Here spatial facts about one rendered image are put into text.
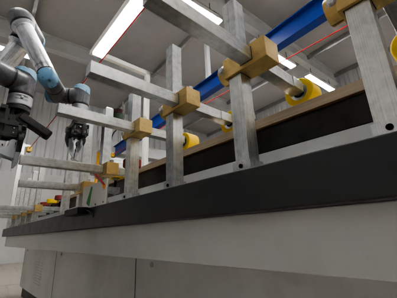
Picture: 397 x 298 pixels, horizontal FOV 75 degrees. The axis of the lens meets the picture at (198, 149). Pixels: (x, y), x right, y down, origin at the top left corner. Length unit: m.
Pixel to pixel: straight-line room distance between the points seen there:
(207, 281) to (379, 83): 0.72
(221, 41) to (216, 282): 0.68
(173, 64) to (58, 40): 6.56
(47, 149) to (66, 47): 3.39
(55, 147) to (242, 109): 8.85
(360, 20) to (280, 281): 0.58
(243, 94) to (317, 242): 0.32
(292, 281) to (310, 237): 0.28
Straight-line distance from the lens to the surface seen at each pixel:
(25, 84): 1.12
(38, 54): 1.39
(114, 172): 1.09
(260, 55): 0.57
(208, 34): 0.52
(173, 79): 0.81
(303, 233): 0.48
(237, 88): 0.59
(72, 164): 1.08
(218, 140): 0.88
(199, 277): 0.95
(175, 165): 0.71
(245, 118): 0.55
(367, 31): 0.49
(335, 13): 0.54
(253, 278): 0.80
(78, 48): 7.38
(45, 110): 9.62
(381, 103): 0.44
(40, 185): 1.30
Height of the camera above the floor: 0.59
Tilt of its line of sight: 18 degrees up
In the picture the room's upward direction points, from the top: 2 degrees counter-clockwise
